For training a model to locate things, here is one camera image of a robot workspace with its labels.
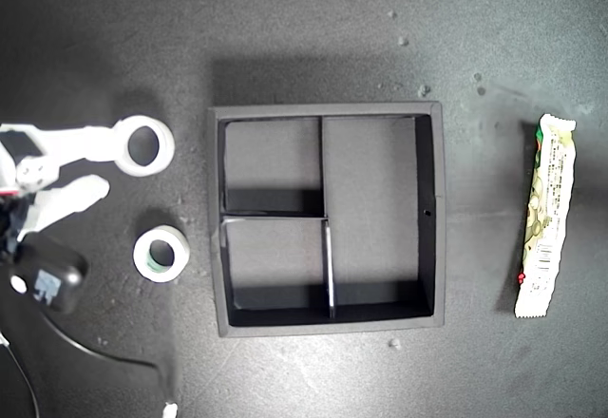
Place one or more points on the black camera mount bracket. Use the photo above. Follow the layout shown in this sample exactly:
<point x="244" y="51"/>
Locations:
<point x="8" y="228"/>

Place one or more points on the white tape roll green core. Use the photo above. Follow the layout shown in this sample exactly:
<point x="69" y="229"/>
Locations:
<point x="142" y="256"/>

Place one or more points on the plain white tape roll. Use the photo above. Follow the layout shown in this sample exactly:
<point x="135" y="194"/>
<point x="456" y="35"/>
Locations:
<point x="164" y="147"/>

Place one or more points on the snack bar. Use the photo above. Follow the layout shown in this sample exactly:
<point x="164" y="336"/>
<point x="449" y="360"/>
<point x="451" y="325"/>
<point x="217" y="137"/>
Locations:
<point x="546" y="209"/>

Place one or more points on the black tray with wells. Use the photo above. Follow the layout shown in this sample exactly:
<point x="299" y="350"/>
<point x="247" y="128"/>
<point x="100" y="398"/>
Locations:
<point x="370" y="199"/>

